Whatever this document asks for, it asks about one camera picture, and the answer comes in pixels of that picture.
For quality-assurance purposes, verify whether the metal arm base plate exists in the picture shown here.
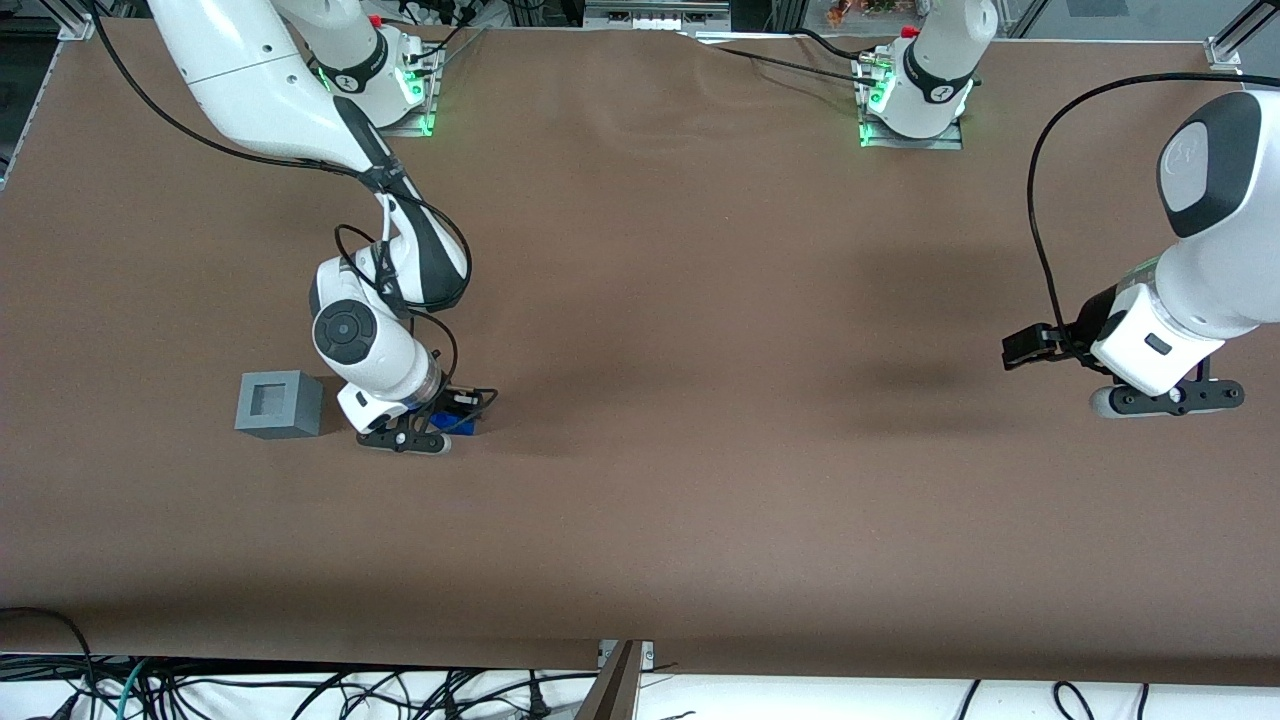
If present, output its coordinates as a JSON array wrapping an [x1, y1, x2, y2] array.
[[375, 30, 441, 138], [857, 52, 965, 151]]

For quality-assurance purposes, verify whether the aluminium frame strut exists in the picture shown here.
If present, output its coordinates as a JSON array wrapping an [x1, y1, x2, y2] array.
[[1215, 0, 1280, 56]]

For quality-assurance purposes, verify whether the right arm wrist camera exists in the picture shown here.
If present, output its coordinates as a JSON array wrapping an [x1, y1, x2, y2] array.
[[357, 428, 453, 455]]

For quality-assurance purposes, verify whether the teal cable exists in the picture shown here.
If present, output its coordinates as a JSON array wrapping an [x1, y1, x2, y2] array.
[[113, 657, 153, 720]]

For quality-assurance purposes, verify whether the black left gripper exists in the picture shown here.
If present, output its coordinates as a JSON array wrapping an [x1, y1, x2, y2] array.
[[1003, 285, 1123, 372]]

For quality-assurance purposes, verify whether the brown table cover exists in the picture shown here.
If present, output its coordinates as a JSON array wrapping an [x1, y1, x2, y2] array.
[[0, 20, 1280, 687]]

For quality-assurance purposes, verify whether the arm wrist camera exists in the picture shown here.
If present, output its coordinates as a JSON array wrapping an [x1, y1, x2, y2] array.
[[1090, 379, 1246, 418], [357, 428, 453, 455]]

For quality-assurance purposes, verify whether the gray square base block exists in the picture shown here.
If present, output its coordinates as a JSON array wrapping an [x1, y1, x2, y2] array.
[[235, 370, 325, 440]]

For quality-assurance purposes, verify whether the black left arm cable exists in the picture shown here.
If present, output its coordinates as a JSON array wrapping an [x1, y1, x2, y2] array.
[[1027, 72, 1251, 351]]

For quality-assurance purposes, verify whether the thin black base cable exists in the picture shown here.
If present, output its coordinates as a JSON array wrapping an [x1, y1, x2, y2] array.
[[692, 38, 883, 87]]

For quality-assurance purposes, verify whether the silver metal frame bar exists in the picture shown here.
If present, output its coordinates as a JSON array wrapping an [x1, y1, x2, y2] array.
[[583, 0, 732, 32]]

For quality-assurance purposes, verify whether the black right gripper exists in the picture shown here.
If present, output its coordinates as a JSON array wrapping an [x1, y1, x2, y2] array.
[[410, 385, 493, 436]]

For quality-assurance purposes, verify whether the gray metal mount post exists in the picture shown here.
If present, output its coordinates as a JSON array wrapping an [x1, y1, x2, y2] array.
[[575, 640, 643, 720]]

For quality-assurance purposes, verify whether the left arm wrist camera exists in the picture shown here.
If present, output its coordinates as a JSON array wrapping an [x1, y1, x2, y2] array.
[[1090, 379, 1246, 418]]

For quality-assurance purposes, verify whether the thick black base cable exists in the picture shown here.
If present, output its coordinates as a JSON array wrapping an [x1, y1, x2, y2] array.
[[795, 27, 883, 64]]

